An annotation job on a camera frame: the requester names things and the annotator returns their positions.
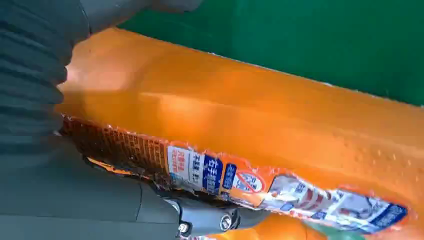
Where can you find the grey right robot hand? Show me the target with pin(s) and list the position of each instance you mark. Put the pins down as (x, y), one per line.
(66, 202)

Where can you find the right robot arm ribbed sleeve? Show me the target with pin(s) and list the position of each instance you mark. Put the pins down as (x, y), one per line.
(30, 73)

